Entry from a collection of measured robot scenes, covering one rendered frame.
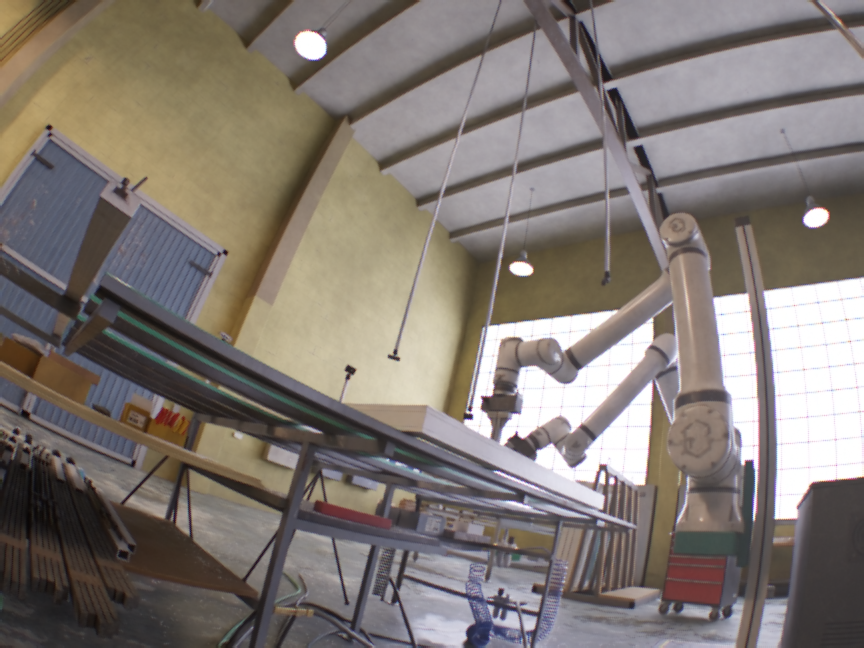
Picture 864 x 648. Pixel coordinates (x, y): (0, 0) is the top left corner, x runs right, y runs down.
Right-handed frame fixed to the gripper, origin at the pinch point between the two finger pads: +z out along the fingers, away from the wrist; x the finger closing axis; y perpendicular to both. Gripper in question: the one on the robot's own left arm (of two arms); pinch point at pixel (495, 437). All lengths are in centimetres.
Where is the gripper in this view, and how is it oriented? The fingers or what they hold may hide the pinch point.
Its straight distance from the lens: 140.0
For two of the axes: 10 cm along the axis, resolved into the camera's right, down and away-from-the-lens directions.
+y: -6.0, -4.6, -6.5
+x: 7.7, -1.1, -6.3
